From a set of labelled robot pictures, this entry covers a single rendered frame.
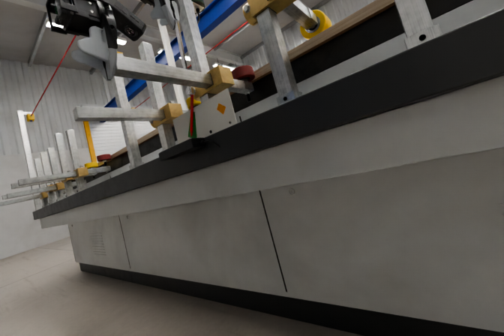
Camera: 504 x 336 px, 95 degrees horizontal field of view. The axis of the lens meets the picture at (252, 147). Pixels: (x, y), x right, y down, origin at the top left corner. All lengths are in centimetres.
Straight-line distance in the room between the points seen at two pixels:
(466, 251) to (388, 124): 38
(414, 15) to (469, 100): 16
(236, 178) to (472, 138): 49
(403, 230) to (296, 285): 41
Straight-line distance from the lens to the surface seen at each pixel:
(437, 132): 48
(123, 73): 54
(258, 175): 61
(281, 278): 97
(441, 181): 70
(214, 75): 66
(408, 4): 50
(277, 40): 57
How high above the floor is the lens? 59
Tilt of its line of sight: 4 degrees up
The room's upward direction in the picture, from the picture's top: 15 degrees counter-clockwise
